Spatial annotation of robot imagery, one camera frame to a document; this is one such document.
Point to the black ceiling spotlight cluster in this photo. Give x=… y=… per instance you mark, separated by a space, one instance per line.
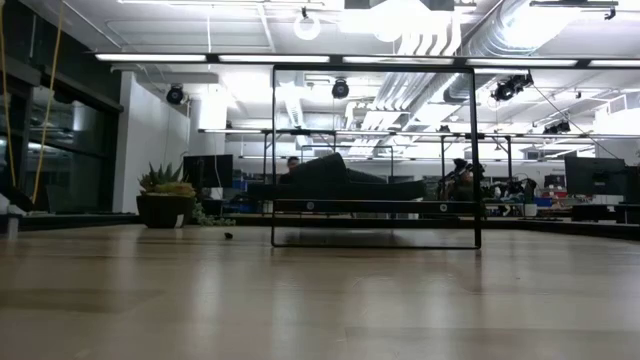
x=507 y=90

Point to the person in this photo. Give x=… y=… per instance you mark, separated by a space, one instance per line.
x=292 y=162
x=465 y=182

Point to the succulent in dark pot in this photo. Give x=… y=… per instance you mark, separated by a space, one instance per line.
x=165 y=210

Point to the green trailing plant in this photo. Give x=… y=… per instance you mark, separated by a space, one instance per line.
x=210 y=219

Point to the black ceiling spotlight pair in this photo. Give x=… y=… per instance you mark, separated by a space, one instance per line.
x=557 y=127

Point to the black beam with light strips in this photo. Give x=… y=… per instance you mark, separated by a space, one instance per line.
x=150 y=58

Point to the black desk equipment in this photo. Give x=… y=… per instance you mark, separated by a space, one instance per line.
x=632 y=185

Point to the wide black computer monitor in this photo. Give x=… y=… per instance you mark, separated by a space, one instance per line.
x=595 y=175

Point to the small white post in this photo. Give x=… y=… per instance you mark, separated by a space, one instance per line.
x=13 y=226

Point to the round silver ventilation duct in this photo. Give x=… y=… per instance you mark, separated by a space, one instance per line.
x=495 y=35

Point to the black rubber slide sandal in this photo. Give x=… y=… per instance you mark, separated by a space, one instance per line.
x=320 y=172

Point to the distant black rig frame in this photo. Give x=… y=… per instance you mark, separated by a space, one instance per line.
x=300 y=132

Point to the white cup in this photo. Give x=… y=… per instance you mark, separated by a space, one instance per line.
x=531 y=209

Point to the black frame wooden shelf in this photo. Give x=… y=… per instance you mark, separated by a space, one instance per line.
x=375 y=206

